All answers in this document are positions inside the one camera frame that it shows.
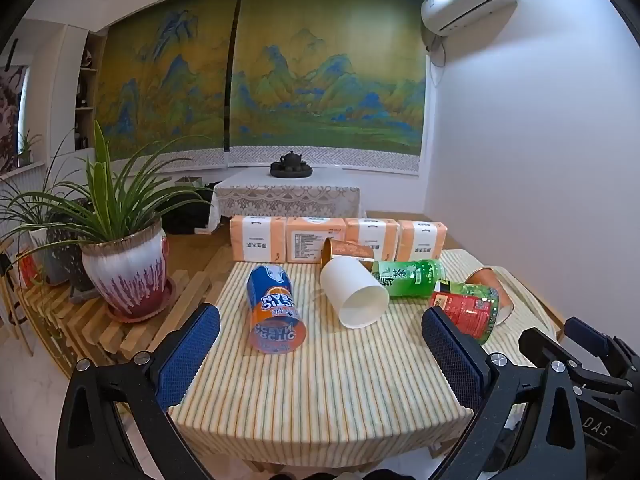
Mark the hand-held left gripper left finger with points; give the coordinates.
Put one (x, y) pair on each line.
(185, 360)

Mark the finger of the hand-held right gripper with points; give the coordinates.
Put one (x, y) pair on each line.
(587, 336)
(547, 342)

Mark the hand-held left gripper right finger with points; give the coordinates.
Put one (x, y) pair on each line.
(455, 360)

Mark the orange paper cup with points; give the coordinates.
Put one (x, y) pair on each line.
(502, 292)

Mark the blue and orange cup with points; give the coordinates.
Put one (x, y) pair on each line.
(274, 305)

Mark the white paper cup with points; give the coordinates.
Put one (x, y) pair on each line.
(350, 287)

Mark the copper brown paper cup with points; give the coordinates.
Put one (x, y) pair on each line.
(350, 250)

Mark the wooden table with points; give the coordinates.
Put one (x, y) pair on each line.
(542, 305)

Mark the red green can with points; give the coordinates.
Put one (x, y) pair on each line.
(462, 312)

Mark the red plant saucer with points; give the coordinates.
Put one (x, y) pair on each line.
(165, 295)

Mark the green tea bottle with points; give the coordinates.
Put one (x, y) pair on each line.
(410, 277)

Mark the potted plant in glazed pot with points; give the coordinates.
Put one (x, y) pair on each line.
(122, 270)

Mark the striped tablecloth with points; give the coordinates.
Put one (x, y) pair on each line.
(345, 385)

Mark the wooden slatted bench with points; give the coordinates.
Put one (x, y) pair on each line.
(75, 325)

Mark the orange tissue pack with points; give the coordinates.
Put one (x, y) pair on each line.
(257, 237)
(422, 240)
(372, 232)
(312, 237)

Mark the black bag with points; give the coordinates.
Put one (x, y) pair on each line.
(187, 210)

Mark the dark speckled plant pot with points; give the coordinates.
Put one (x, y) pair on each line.
(65, 250)

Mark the white lace tablecloth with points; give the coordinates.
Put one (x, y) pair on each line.
(285, 200)

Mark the dark tea tray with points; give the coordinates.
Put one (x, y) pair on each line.
(291, 171)

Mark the dark teapot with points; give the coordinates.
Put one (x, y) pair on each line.
(291, 158)

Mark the small windowsill plant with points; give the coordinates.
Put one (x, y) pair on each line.
(27, 147)

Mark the narrow landscape painting curtain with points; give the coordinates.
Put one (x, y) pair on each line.
(165, 85)

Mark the wide landscape painting curtain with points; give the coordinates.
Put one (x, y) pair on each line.
(330, 75)

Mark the white wall shelf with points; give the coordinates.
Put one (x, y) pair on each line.
(87, 90)

